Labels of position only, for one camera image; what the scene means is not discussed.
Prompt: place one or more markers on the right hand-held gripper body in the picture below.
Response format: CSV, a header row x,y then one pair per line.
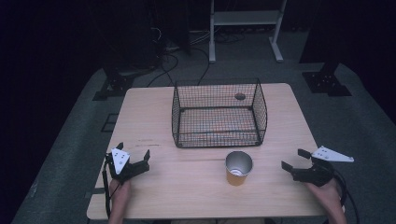
x,y
317,175

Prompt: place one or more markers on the orange cup with silver inside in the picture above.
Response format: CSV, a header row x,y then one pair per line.
x,y
238,169

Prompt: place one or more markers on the person's right hand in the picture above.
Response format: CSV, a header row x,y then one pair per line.
x,y
328,194

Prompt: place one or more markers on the black stand base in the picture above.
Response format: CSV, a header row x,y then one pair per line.
x,y
325,81
115,85

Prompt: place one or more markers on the dark round table grommet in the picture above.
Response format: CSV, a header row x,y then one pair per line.
x,y
240,96

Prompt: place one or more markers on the person's left hand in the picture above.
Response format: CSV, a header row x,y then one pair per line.
x,y
120,191

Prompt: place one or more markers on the white metal frame stand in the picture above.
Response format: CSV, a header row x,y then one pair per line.
x,y
246,18

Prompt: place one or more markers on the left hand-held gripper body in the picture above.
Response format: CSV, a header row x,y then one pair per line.
x,y
120,161

